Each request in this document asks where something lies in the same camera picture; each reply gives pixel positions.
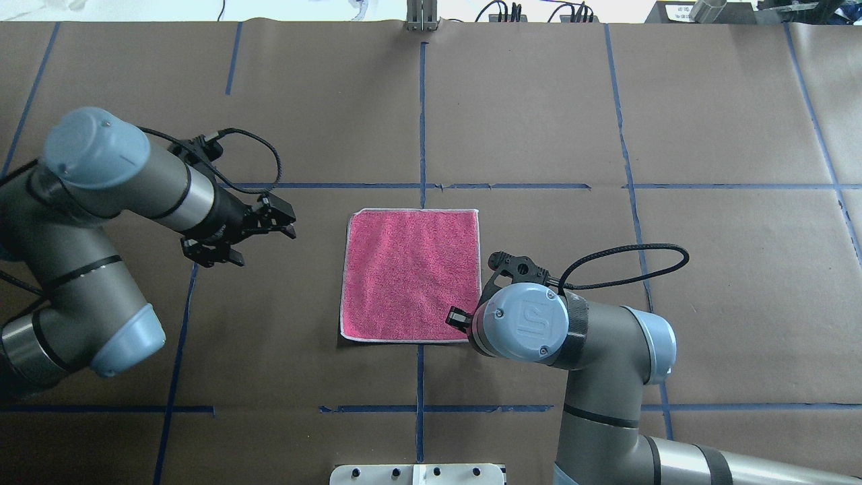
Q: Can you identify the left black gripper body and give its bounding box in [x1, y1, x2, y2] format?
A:
[182, 181, 251, 251]

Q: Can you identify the pink and grey towel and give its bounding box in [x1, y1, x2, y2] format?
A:
[339, 208, 481, 344]

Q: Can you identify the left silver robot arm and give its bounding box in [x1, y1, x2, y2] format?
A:
[2, 106, 296, 405]

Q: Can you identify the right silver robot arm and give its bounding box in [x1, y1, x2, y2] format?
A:
[446, 283, 860, 484]

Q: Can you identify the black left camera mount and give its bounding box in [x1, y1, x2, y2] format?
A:
[168, 135, 224, 178]

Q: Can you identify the black braided left cable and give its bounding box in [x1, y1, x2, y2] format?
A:
[138, 126, 282, 196]

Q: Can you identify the black braided cable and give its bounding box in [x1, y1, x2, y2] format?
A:
[549, 244, 690, 294]
[138, 126, 282, 196]

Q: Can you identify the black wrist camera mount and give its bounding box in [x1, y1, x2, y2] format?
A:
[477, 251, 552, 306]

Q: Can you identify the white mounting post with base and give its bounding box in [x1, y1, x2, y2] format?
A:
[329, 463, 508, 484]

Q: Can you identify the black braided right cable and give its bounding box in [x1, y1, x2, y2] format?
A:
[549, 244, 690, 294]

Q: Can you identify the aluminium frame post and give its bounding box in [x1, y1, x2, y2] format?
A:
[405, 0, 440, 32]

